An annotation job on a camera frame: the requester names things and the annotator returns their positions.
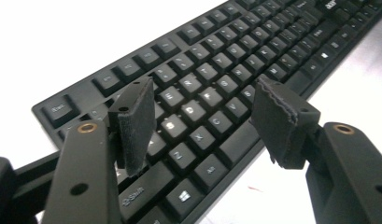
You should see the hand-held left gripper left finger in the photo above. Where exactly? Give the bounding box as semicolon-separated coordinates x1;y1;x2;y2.
107;76;158;177

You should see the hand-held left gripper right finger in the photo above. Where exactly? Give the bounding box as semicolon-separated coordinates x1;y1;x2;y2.
250;74;322;171

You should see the black computer keyboard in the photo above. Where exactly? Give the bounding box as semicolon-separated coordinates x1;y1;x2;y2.
31;0;382;224

